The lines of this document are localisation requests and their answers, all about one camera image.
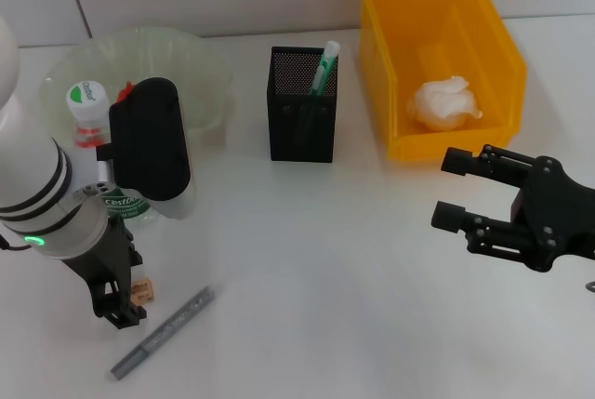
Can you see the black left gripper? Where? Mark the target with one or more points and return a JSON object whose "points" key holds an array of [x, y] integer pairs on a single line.
{"points": [[102, 259]]}

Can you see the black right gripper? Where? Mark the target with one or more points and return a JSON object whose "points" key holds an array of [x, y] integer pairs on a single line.
{"points": [[553, 217]]}

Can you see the small beige eraser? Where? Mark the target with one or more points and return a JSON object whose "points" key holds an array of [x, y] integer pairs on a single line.
{"points": [[143, 291]]}

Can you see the white paper ball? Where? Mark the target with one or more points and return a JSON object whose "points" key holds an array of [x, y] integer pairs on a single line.
{"points": [[441, 103]]}

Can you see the green utility knife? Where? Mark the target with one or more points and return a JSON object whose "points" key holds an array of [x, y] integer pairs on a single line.
{"points": [[325, 66]]}

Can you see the clear plastic water bottle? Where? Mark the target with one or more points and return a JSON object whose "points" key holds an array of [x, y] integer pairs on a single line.
{"points": [[86, 106]]}

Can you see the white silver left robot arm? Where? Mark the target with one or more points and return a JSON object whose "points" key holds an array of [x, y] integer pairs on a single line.
{"points": [[32, 185]]}

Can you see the grey marker pen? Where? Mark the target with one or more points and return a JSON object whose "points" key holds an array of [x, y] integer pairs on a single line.
{"points": [[167, 329]]}

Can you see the black mesh pen holder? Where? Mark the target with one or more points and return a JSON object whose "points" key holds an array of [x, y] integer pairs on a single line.
{"points": [[302, 134]]}

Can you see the green glass fruit plate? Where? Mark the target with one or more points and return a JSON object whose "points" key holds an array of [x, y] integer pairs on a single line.
{"points": [[204, 73]]}

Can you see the yellow plastic bin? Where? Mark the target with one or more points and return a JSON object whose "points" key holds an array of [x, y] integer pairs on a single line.
{"points": [[418, 22]]}

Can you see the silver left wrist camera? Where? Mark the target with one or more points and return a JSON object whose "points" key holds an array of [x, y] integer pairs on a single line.
{"points": [[149, 138]]}

